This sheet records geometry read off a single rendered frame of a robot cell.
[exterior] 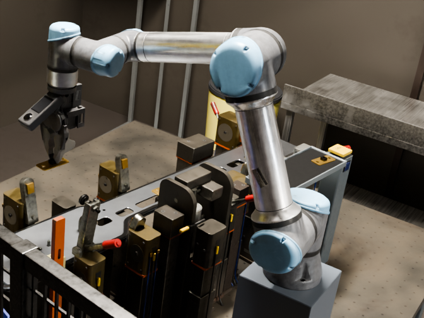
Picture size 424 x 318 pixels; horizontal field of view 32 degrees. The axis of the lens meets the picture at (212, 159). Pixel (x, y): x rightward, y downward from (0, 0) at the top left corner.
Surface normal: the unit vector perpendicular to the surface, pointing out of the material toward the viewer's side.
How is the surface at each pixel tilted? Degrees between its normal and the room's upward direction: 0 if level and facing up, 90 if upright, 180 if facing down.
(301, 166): 0
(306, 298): 0
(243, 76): 83
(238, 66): 83
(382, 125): 90
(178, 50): 86
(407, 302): 0
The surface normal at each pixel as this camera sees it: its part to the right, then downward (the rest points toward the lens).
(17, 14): 0.85, 0.33
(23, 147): 0.13, -0.89
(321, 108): -0.52, 0.32
